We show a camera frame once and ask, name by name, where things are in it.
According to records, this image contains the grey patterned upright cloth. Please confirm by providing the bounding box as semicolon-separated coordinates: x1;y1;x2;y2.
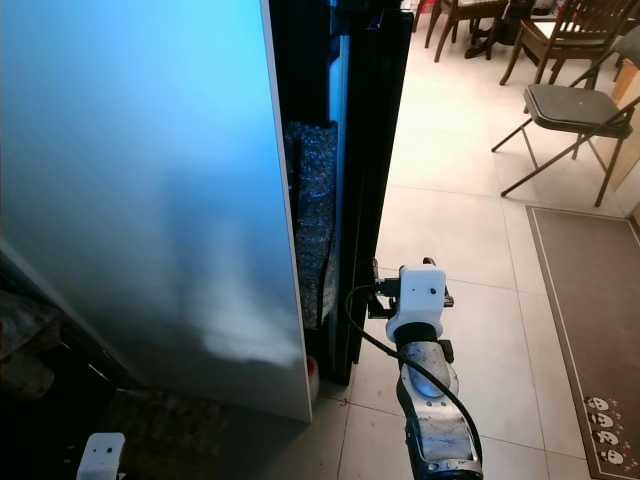
284;119;338;333

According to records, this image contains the small red white object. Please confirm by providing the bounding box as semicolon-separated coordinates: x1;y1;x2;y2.
304;355;323;403

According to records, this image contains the brown floor mat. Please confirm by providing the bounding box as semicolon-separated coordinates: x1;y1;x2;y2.
525;204;640;480

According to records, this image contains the crumpled grey patterned cloth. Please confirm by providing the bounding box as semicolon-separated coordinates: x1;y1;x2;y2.
0;288;73;403

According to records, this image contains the large glossy grey panel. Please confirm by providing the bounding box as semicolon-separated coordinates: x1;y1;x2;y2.
0;0;314;424

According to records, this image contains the black folding chair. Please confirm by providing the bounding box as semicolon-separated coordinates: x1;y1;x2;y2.
491;28;640;209

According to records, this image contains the wooden dining chair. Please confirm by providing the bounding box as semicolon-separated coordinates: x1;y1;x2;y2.
499;0;633;87
424;0;507;64

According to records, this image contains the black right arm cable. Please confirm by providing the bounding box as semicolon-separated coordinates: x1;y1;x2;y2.
344;283;485;469

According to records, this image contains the black upright frame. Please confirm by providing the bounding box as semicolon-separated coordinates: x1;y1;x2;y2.
265;0;414;388

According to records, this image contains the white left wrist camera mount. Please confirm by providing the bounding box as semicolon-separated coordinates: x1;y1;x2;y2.
77;431;127;480

